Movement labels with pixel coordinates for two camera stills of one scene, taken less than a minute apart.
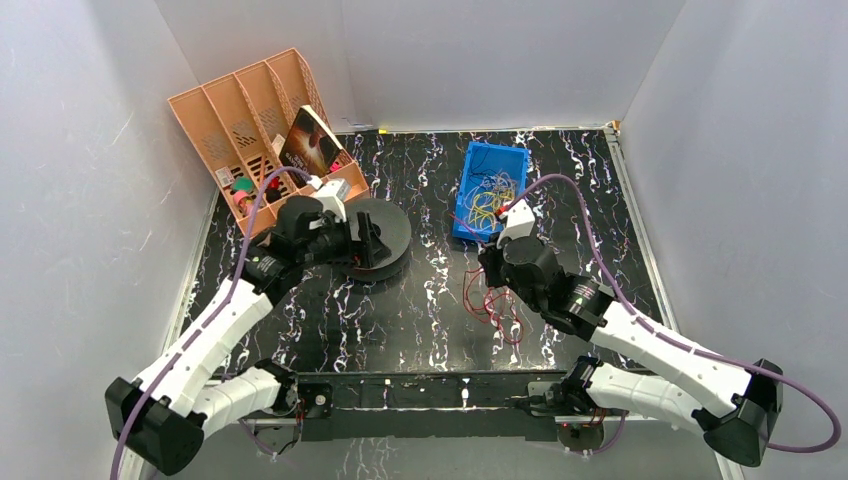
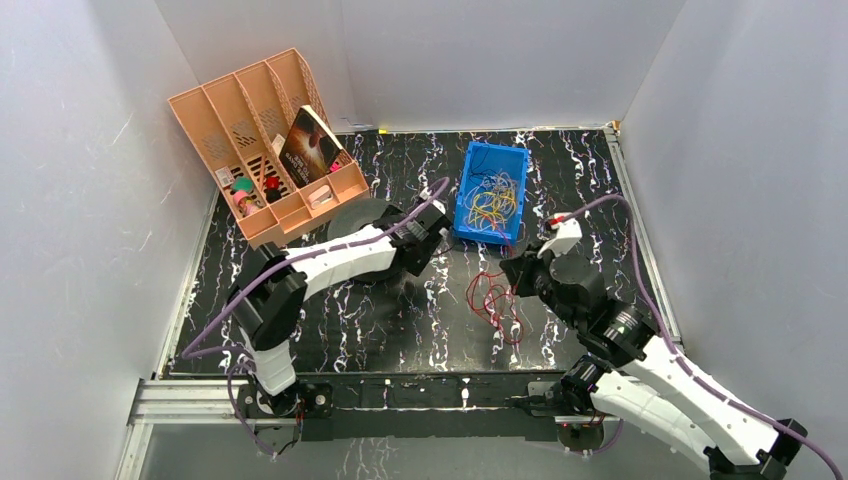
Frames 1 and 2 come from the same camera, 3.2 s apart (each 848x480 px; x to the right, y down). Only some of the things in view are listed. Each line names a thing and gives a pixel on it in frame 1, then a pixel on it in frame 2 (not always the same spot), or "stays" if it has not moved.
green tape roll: [243, 183] stays
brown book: [308, 147] stays
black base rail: [424, 404] stays
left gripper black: [365, 237] to [429, 232]
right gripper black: [489, 259] to [518, 270]
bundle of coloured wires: [482, 202] stays
